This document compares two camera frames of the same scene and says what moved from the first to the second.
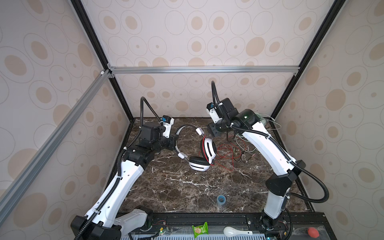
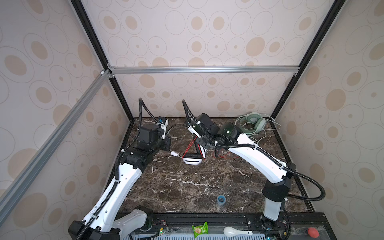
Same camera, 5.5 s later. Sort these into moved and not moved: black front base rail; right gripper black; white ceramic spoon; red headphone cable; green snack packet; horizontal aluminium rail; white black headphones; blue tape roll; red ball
Moved: red headphone cable; white black headphones; right gripper black
Not moved: white ceramic spoon; black front base rail; red ball; blue tape roll; green snack packet; horizontal aluminium rail
